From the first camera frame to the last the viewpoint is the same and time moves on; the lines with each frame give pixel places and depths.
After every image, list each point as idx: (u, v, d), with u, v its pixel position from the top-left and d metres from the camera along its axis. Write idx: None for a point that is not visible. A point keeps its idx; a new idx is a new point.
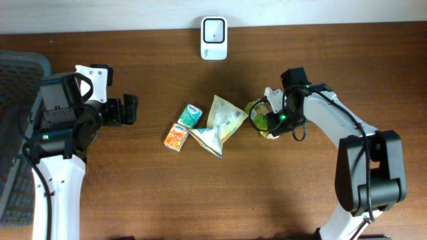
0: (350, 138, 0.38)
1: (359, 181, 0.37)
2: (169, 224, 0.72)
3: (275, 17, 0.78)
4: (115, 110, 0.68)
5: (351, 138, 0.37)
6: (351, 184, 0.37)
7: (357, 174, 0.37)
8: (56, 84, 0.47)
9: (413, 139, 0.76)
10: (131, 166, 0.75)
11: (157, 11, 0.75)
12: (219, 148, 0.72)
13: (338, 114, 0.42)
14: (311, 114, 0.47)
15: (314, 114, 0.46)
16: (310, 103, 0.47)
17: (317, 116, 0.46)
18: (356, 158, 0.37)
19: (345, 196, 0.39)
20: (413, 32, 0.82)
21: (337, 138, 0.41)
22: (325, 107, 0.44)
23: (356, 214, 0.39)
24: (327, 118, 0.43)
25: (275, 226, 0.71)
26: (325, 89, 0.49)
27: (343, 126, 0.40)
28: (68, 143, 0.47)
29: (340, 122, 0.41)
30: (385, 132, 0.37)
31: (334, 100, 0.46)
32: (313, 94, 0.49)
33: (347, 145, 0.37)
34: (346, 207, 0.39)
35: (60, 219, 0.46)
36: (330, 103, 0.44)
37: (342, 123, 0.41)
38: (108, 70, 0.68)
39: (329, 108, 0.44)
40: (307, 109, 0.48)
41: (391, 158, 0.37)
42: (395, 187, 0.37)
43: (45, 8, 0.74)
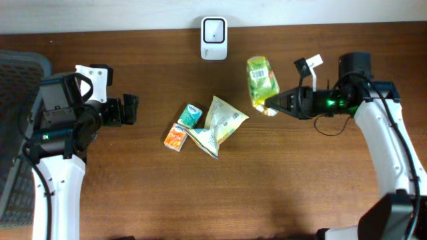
0: (400, 196, 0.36)
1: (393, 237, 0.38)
2: (169, 224, 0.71)
3: (275, 17, 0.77)
4: (115, 110, 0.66)
5: (401, 198, 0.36)
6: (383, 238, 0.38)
7: (392, 233, 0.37)
8: (55, 84, 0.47)
9: (413, 139, 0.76)
10: (131, 167, 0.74)
11: (157, 11, 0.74)
12: (215, 149, 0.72)
13: (397, 149, 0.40)
14: (365, 124, 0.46)
15: (367, 126, 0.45)
16: (365, 112, 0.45)
17: (371, 135, 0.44)
18: (399, 220, 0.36)
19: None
20: (413, 32, 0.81)
21: (387, 175, 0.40)
22: (385, 133, 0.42)
23: None
24: (384, 150, 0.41)
25: (276, 226, 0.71)
26: (390, 94, 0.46)
27: (395, 171, 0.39)
28: (69, 143, 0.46)
29: (396, 164, 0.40)
30: None
31: (398, 122, 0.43)
32: (375, 98, 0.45)
33: (395, 206, 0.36)
34: None
35: (61, 220, 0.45)
36: (392, 128, 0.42)
37: (397, 167, 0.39)
38: (108, 70, 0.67)
39: (389, 133, 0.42)
40: (361, 118, 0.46)
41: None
42: None
43: (43, 8, 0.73)
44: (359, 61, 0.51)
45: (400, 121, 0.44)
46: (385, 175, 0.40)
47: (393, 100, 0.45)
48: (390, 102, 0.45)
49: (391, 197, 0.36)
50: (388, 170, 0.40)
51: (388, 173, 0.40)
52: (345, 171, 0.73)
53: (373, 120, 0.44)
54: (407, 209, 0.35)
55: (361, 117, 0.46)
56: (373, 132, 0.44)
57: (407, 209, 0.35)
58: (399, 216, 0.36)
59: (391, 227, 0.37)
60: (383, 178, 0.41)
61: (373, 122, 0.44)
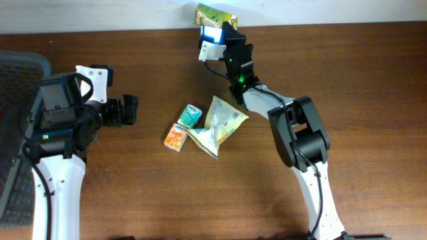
0: (273, 110, 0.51)
1: (289, 140, 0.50)
2: (169, 224, 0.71)
3: (275, 17, 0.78)
4: (114, 110, 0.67)
5: (276, 110, 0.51)
6: (287, 146, 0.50)
7: (287, 136, 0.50)
8: (55, 84, 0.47)
9: (413, 138, 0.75)
10: (131, 167, 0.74)
11: (157, 11, 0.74)
12: (215, 149, 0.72)
13: (270, 97, 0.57)
14: (254, 104, 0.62)
15: (253, 102, 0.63)
16: (249, 96, 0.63)
17: (257, 104, 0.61)
18: (284, 124, 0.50)
19: (287, 158, 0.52)
20: (412, 32, 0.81)
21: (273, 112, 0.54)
22: (259, 95, 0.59)
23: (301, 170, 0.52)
24: (264, 103, 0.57)
25: (276, 226, 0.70)
26: (257, 83, 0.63)
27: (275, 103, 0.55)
28: (69, 143, 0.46)
29: (276, 102, 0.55)
30: (301, 99, 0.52)
31: (263, 88, 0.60)
32: (251, 90, 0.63)
33: (274, 115, 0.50)
34: (287, 162, 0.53)
35: (60, 219, 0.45)
36: (261, 92, 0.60)
37: (275, 101, 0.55)
38: (108, 71, 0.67)
39: (261, 95, 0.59)
40: (251, 102, 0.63)
41: (308, 118, 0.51)
42: (320, 139, 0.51)
43: (45, 8, 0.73)
44: (238, 52, 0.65)
45: (267, 88, 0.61)
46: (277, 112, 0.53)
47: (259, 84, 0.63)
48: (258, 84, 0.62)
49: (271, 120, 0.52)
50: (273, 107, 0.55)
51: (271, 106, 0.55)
52: (345, 171, 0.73)
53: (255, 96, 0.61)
54: (283, 114, 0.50)
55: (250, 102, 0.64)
56: (257, 102, 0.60)
57: (283, 113, 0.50)
58: (283, 119, 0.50)
59: (284, 133, 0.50)
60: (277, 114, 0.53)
61: (257, 97, 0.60)
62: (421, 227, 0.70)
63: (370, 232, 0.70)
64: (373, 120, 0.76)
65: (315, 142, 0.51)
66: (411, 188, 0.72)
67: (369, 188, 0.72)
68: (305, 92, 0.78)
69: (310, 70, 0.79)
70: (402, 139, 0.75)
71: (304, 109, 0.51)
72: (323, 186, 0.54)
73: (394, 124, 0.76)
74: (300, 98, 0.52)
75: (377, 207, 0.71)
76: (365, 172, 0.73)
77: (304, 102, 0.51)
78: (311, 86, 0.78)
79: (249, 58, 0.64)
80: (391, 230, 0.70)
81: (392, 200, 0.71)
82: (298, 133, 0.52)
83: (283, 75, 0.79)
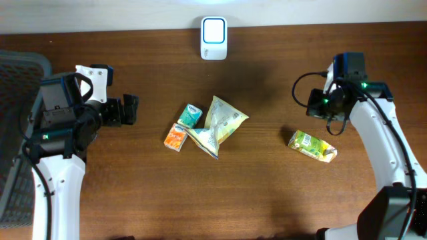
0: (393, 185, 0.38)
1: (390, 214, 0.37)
2: (169, 224, 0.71)
3: (274, 17, 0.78)
4: (114, 110, 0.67)
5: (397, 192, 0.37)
6: (397, 214, 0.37)
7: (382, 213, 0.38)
8: (56, 84, 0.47)
9: (413, 138, 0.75)
10: (131, 167, 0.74)
11: (157, 11, 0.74)
12: (214, 149, 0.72)
13: (391, 144, 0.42)
14: (362, 127, 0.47)
15: (360, 125, 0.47)
16: (359, 112, 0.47)
17: (360, 125, 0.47)
18: (395, 215, 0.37)
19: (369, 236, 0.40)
20: (413, 32, 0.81)
21: (377, 162, 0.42)
22: (377, 125, 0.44)
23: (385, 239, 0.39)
24: (373, 134, 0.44)
25: (276, 226, 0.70)
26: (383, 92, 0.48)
27: (379, 124, 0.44)
28: (69, 143, 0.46)
29: (371, 113, 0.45)
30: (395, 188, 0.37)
31: (391, 120, 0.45)
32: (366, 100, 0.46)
33: (391, 200, 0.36)
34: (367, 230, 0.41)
35: (60, 219, 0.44)
36: (383, 123, 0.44)
37: (373, 114, 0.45)
38: (108, 70, 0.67)
39: (385, 132, 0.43)
40: (352, 113, 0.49)
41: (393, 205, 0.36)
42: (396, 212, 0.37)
43: (45, 8, 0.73)
44: (355, 63, 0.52)
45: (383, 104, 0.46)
46: (382, 171, 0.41)
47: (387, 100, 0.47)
48: (383, 102, 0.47)
49: (344, 106, 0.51)
50: (365, 105, 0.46)
51: (373, 141, 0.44)
52: (345, 171, 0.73)
53: (369, 120, 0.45)
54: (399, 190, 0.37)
55: (354, 114, 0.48)
56: (370, 133, 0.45)
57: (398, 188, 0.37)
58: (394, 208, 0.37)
59: (401, 192, 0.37)
60: (376, 158, 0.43)
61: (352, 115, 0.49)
62: None
63: None
64: None
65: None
66: None
67: (369, 188, 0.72)
68: (305, 92, 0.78)
69: (310, 70, 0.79)
70: None
71: (383, 102, 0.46)
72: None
73: None
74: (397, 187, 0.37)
75: None
76: (364, 172, 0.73)
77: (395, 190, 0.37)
78: (311, 86, 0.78)
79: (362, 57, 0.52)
80: None
81: None
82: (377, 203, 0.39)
83: (283, 75, 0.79)
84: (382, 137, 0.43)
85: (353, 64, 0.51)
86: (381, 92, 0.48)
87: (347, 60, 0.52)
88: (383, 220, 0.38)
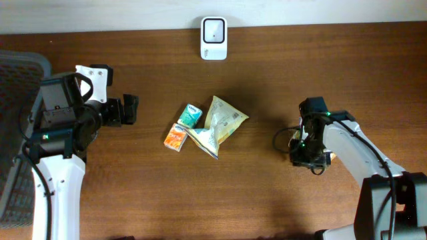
0: (373, 177, 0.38)
1: (376, 206, 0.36)
2: (169, 224, 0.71)
3: (274, 17, 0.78)
4: (115, 110, 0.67)
5: (377, 180, 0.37)
6: (383, 205, 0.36)
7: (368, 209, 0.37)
8: (55, 84, 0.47)
9: (413, 138, 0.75)
10: (131, 167, 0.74)
11: (157, 11, 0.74)
12: (215, 149, 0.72)
13: (361, 150, 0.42)
14: (335, 148, 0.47)
15: (333, 144, 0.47)
16: (330, 134, 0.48)
17: (334, 146, 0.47)
18: (381, 206, 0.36)
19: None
20: (413, 32, 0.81)
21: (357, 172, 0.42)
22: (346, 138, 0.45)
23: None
24: (345, 148, 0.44)
25: (276, 226, 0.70)
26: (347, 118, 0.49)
27: (347, 136, 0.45)
28: (69, 143, 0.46)
29: (337, 130, 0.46)
30: (375, 178, 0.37)
31: (357, 132, 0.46)
32: (334, 122, 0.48)
33: (374, 189, 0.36)
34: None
35: (60, 219, 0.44)
36: (352, 135, 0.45)
37: (340, 130, 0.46)
38: (108, 70, 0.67)
39: (355, 142, 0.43)
40: (326, 138, 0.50)
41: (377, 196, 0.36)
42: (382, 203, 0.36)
43: (44, 8, 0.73)
44: (316, 103, 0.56)
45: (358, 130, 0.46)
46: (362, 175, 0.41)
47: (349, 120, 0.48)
48: (347, 122, 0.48)
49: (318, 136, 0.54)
50: (332, 128, 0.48)
51: (346, 153, 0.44)
52: (345, 171, 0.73)
53: (338, 136, 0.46)
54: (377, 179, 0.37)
55: (326, 138, 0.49)
56: (342, 148, 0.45)
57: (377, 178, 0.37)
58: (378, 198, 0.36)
59: (380, 180, 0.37)
60: (353, 168, 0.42)
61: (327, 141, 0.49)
62: None
63: None
64: (373, 120, 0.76)
65: (420, 188, 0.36)
66: None
67: None
68: (305, 92, 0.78)
69: (310, 71, 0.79)
70: (401, 139, 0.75)
71: (347, 122, 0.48)
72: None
73: (394, 124, 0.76)
74: (375, 177, 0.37)
75: None
76: None
77: (376, 179, 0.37)
78: (311, 86, 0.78)
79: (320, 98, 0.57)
80: None
81: None
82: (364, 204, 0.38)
83: (283, 75, 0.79)
84: (352, 143, 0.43)
85: (314, 104, 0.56)
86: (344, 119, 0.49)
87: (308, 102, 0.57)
88: (374, 216, 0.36)
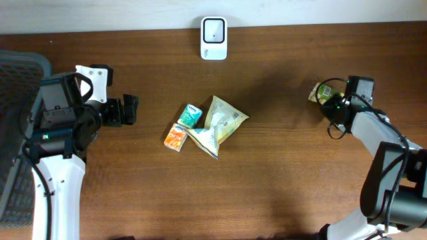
0: (389, 143, 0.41)
1: (384, 168, 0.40)
2: (169, 224, 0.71)
3: (275, 17, 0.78)
4: (115, 110, 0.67)
5: (392, 144, 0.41)
6: (393, 169, 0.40)
7: (378, 168, 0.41)
8: (55, 84, 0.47)
9: (413, 138, 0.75)
10: (131, 167, 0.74)
11: (156, 11, 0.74)
12: (215, 149, 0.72)
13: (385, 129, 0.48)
14: (362, 129, 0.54)
15: (361, 129, 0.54)
16: (359, 119, 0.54)
17: (360, 129, 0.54)
18: (390, 166, 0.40)
19: (368, 199, 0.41)
20: (413, 32, 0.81)
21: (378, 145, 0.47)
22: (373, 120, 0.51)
23: (381, 201, 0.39)
24: (371, 127, 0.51)
25: (275, 226, 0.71)
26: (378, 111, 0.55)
27: (374, 120, 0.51)
28: (69, 142, 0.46)
29: (367, 114, 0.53)
30: (391, 144, 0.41)
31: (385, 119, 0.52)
32: (366, 111, 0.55)
33: (387, 151, 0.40)
34: (366, 201, 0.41)
35: (60, 219, 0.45)
36: (380, 119, 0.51)
37: (369, 116, 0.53)
38: (108, 70, 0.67)
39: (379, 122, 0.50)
40: (355, 124, 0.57)
41: (389, 158, 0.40)
42: (392, 166, 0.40)
43: (45, 8, 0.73)
44: (362, 86, 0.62)
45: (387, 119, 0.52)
46: None
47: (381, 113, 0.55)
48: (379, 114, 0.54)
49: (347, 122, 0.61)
50: (361, 114, 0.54)
51: (371, 132, 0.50)
52: (345, 171, 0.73)
53: (365, 119, 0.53)
54: (394, 145, 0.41)
55: (355, 122, 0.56)
56: (368, 129, 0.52)
57: (393, 144, 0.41)
58: (389, 158, 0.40)
59: (395, 146, 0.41)
60: (375, 144, 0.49)
61: (354, 125, 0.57)
62: None
63: None
64: None
65: None
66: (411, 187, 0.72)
67: None
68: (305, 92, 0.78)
69: (310, 71, 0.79)
70: None
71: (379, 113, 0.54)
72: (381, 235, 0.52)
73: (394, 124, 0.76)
74: (391, 142, 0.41)
75: None
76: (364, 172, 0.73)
77: (391, 144, 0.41)
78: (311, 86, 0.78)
79: (369, 83, 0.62)
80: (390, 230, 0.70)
81: None
82: (375, 165, 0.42)
83: (283, 75, 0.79)
84: (378, 124, 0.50)
85: (359, 88, 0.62)
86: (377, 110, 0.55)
87: (357, 83, 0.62)
88: (380, 174, 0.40)
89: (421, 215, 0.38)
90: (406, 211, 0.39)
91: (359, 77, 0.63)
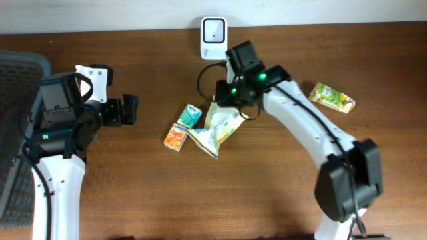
0: (329, 160, 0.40)
1: (336, 187, 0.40)
2: (169, 224, 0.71)
3: (275, 17, 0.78)
4: (114, 110, 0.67)
5: (333, 163, 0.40)
6: (344, 182, 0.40)
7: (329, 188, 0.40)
8: (56, 84, 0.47)
9: (413, 138, 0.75)
10: (131, 167, 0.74)
11: (157, 11, 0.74)
12: (214, 149, 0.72)
13: (312, 122, 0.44)
14: (277, 113, 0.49)
15: (279, 113, 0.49)
16: (273, 102, 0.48)
17: (275, 112, 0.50)
18: (338, 183, 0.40)
19: (331, 210, 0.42)
20: (413, 32, 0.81)
21: (312, 146, 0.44)
22: (288, 109, 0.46)
23: (343, 210, 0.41)
24: (291, 118, 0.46)
25: (276, 226, 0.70)
26: (283, 79, 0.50)
27: (291, 106, 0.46)
28: (69, 143, 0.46)
29: (279, 98, 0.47)
30: (329, 162, 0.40)
31: (297, 96, 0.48)
32: (273, 89, 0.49)
33: (333, 173, 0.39)
34: (331, 212, 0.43)
35: (61, 219, 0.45)
36: (293, 104, 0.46)
37: (283, 100, 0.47)
38: (108, 70, 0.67)
39: (299, 112, 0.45)
40: (265, 104, 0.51)
41: (335, 180, 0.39)
42: (339, 183, 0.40)
43: (45, 8, 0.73)
44: (246, 54, 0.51)
45: (298, 92, 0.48)
46: (313, 148, 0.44)
47: (285, 80, 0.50)
48: (283, 84, 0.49)
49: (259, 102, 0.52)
50: (274, 96, 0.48)
51: (294, 125, 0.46)
52: None
53: (279, 106, 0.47)
54: (334, 162, 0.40)
55: (269, 106, 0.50)
56: (288, 116, 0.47)
57: (333, 160, 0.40)
58: (337, 178, 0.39)
59: (336, 162, 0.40)
60: (305, 140, 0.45)
61: (271, 110, 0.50)
62: (422, 228, 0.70)
63: (370, 232, 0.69)
64: (374, 120, 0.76)
65: (368, 156, 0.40)
66: (411, 187, 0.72)
67: None
68: (305, 91, 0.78)
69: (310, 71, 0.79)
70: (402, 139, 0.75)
71: (285, 84, 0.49)
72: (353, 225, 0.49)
73: (395, 124, 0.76)
74: (329, 160, 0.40)
75: (377, 208, 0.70)
76: None
77: (332, 163, 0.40)
78: (311, 86, 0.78)
79: (251, 56, 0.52)
80: (391, 230, 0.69)
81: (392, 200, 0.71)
82: (323, 182, 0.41)
83: None
84: (298, 117, 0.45)
85: (245, 56, 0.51)
86: (281, 76, 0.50)
87: (236, 55, 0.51)
88: (335, 192, 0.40)
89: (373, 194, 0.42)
90: (365, 198, 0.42)
91: (240, 47, 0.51)
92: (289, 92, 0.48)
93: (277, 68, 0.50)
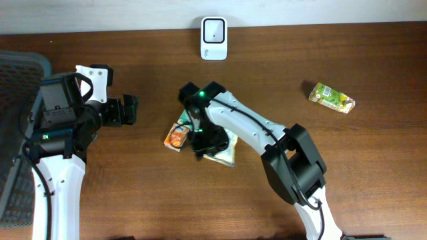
0: (267, 152, 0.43)
1: (281, 174, 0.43)
2: (169, 224, 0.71)
3: (274, 17, 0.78)
4: (114, 110, 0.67)
5: (269, 154, 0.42)
6: (283, 168, 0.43)
7: (275, 176, 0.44)
8: (56, 84, 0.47)
9: (413, 137, 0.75)
10: (131, 167, 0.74)
11: (157, 11, 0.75)
12: (229, 158, 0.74)
13: (247, 123, 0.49)
14: (222, 122, 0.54)
15: (223, 122, 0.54)
16: (214, 114, 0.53)
17: (221, 122, 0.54)
18: (279, 171, 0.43)
19: (285, 194, 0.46)
20: (411, 32, 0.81)
21: (254, 144, 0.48)
22: (227, 116, 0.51)
23: (293, 192, 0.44)
24: (233, 124, 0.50)
25: (275, 226, 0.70)
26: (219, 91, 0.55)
27: (228, 112, 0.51)
28: (69, 142, 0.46)
29: (219, 108, 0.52)
30: (267, 153, 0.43)
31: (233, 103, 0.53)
32: (210, 102, 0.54)
33: (271, 162, 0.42)
34: (286, 196, 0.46)
35: (60, 218, 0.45)
36: (231, 110, 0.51)
37: (221, 109, 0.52)
38: (108, 70, 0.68)
39: (234, 116, 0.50)
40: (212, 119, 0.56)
41: (275, 168, 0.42)
42: (280, 171, 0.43)
43: (45, 8, 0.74)
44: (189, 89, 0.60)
45: (233, 100, 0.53)
46: (254, 144, 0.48)
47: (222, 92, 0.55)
48: (219, 94, 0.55)
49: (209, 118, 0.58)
50: (213, 108, 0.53)
51: (236, 129, 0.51)
52: (345, 171, 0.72)
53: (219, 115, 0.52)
54: (271, 152, 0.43)
55: (214, 118, 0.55)
56: (228, 123, 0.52)
57: (270, 151, 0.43)
58: (277, 166, 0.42)
59: (272, 152, 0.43)
60: (249, 142, 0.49)
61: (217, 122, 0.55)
62: (423, 228, 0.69)
63: (370, 232, 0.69)
64: (374, 120, 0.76)
65: (300, 139, 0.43)
66: (411, 187, 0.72)
67: (369, 188, 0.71)
68: (305, 91, 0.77)
69: (310, 71, 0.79)
70: (403, 139, 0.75)
71: (220, 94, 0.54)
72: (324, 210, 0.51)
73: (395, 124, 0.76)
74: (266, 152, 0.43)
75: (378, 208, 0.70)
76: (365, 172, 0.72)
77: (269, 154, 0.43)
78: (311, 86, 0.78)
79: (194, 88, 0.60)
80: (391, 230, 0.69)
81: (392, 200, 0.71)
82: (271, 172, 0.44)
83: (283, 75, 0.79)
84: (237, 120, 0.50)
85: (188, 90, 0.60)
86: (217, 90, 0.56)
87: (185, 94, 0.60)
88: (281, 180, 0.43)
89: (317, 170, 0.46)
90: (310, 176, 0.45)
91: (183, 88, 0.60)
92: (223, 102, 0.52)
93: (213, 85, 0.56)
